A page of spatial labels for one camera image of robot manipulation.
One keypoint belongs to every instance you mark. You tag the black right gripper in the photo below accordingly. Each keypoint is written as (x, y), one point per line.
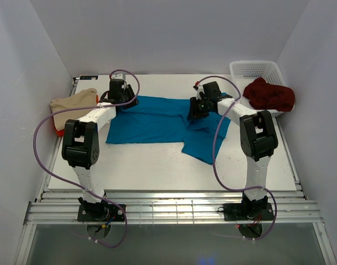
(194, 112)

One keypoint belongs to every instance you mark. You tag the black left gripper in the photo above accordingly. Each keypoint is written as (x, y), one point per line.
(133, 101)

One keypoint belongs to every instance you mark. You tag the blue t shirt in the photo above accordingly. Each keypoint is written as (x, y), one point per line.
(164, 120)

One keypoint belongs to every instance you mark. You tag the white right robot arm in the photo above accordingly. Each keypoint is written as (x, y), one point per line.
(258, 142)

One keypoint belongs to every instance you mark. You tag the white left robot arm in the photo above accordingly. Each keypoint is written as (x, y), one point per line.
(80, 147)

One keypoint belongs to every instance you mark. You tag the beige folded t shirt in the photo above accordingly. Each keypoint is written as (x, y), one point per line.
(71, 106)

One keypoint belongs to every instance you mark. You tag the white plastic basket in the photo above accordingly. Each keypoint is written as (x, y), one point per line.
(245, 72)

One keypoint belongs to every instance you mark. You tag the dark red t shirt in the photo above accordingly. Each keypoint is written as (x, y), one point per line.
(263, 96)

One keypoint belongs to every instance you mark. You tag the orange folded t shirt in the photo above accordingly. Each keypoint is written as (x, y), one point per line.
(59, 132)

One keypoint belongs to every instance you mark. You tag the aluminium rail frame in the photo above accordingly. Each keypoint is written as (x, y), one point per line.
(174, 208)

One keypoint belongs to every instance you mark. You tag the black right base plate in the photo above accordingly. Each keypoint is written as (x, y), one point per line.
(236, 212)

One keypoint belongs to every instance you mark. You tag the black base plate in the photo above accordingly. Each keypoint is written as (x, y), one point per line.
(236, 212)
(112, 212)

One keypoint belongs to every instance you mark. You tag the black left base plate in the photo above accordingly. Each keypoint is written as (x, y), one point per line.
(112, 212)

